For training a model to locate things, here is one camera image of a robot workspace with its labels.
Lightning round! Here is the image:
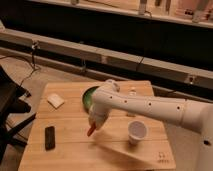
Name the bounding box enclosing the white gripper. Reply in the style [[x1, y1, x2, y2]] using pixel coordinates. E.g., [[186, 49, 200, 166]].
[[88, 104, 109, 130]]

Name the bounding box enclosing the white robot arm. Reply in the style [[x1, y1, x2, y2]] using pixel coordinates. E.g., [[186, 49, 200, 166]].
[[89, 79, 213, 171]]

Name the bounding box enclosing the green ceramic bowl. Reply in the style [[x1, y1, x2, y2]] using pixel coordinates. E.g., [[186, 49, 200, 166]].
[[82, 86, 97, 112]]

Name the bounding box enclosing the small clear bottle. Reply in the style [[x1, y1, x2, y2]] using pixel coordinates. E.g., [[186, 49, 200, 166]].
[[126, 86, 138, 118]]

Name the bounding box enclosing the white paper cup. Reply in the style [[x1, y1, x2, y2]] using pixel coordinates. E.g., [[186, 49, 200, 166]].
[[128, 121, 147, 145]]

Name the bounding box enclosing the white sponge block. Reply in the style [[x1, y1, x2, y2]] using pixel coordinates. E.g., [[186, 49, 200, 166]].
[[47, 94, 64, 109]]

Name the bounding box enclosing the black remote control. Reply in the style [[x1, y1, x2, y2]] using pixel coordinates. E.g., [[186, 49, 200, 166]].
[[45, 126, 55, 150]]

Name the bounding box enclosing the black chair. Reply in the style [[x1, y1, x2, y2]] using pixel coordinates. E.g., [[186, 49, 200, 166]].
[[0, 65, 35, 163]]

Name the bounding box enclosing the black floor cable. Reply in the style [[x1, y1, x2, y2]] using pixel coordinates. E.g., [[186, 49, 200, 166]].
[[0, 54, 42, 88]]

